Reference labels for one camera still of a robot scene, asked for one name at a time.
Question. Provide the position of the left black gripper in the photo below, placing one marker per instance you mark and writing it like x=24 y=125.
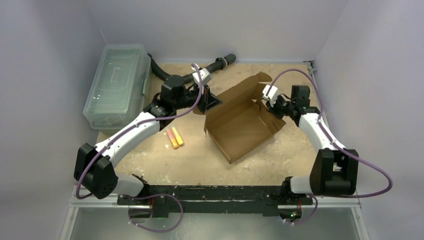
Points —
x=207 y=100

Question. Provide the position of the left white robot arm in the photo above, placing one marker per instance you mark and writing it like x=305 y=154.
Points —
x=95 y=165

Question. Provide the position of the orange marker pen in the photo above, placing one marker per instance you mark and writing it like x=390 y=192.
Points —
x=172 y=138

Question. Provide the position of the brown cardboard box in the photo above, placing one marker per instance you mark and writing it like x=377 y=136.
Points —
x=241 y=123

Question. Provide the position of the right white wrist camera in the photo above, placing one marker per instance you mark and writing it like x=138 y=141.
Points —
x=270 y=94

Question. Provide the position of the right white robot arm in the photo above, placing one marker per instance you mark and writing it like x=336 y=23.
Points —
x=335 y=171

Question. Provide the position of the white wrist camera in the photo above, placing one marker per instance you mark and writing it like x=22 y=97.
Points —
x=270 y=94
x=200 y=74

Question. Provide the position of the aluminium frame extrusion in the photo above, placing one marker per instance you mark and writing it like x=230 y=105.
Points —
x=92 y=202

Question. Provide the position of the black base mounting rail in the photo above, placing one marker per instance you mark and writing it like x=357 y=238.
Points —
x=265 y=200

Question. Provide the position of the yellow marker pen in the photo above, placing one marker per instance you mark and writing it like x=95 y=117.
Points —
x=177 y=136

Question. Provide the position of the clear plastic storage bin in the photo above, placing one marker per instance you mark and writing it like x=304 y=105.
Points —
x=120 y=87

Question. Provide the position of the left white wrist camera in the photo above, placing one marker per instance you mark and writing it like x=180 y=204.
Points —
x=200 y=74

